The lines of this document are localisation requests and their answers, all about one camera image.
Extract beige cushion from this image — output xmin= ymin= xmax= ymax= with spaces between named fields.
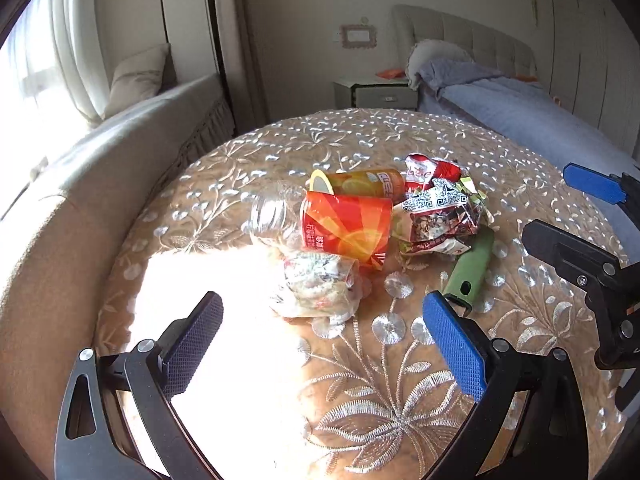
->
xmin=103 ymin=42 xmax=172 ymax=117

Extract red and white wrapper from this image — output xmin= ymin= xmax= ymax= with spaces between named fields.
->
xmin=403 ymin=153 xmax=464 ymax=197

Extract clear bottle with orange label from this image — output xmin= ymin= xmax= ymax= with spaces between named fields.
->
xmin=248 ymin=182 xmax=394 ymax=272

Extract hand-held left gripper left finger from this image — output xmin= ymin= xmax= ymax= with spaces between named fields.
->
xmin=54 ymin=291 xmax=224 ymax=480

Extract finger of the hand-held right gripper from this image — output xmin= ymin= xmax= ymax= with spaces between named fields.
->
xmin=521 ymin=219 xmax=627 ymax=292
xmin=562 ymin=162 xmax=640 ymax=207

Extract blue blanket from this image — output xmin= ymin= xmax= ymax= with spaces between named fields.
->
xmin=417 ymin=57 xmax=640 ymax=173

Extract silver snack wrapper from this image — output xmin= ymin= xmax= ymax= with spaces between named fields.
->
xmin=391 ymin=175 xmax=497 ymax=257

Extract white nightstand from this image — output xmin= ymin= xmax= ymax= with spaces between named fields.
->
xmin=333 ymin=72 xmax=419 ymax=110

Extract beige window seat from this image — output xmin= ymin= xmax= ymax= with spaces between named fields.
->
xmin=0 ymin=72 xmax=239 ymax=466

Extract framed wall switch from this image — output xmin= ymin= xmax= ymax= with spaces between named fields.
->
xmin=339 ymin=22 xmax=376 ymax=51

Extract white sheer curtain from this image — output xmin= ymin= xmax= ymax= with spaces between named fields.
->
xmin=12 ymin=0 xmax=112 ymax=128

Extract grey bed pillow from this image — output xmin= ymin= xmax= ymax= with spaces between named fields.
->
xmin=405 ymin=39 xmax=477 ymax=92

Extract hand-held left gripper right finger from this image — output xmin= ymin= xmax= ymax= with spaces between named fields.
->
xmin=422 ymin=290 xmax=590 ymax=480

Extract beige tufted headboard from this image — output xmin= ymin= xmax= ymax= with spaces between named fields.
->
xmin=390 ymin=4 xmax=539 ymax=79

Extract orange drink bottle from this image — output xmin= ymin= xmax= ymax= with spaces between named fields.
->
xmin=308 ymin=169 xmax=406 ymax=202

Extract green tool handle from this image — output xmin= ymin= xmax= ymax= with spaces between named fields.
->
xmin=443 ymin=230 xmax=496 ymax=312

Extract beige wardrobe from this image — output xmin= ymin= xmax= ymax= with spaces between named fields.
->
xmin=532 ymin=0 xmax=640 ymax=153

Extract dark door frame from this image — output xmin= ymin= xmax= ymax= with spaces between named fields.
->
xmin=204 ymin=0 xmax=241 ymax=136

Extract clear plastic bag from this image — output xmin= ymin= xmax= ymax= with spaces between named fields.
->
xmin=269 ymin=250 xmax=372 ymax=324

